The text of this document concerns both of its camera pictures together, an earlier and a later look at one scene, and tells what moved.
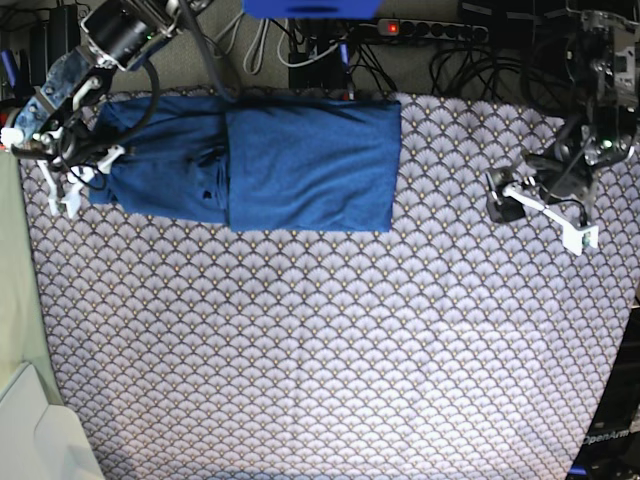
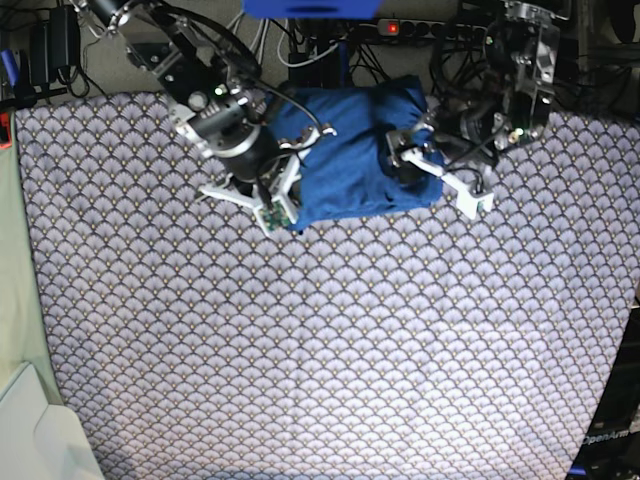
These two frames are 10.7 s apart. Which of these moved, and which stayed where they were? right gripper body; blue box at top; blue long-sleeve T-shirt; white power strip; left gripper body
Moved: blue long-sleeve T-shirt; left gripper body; right gripper body
Stayed: white power strip; blue box at top
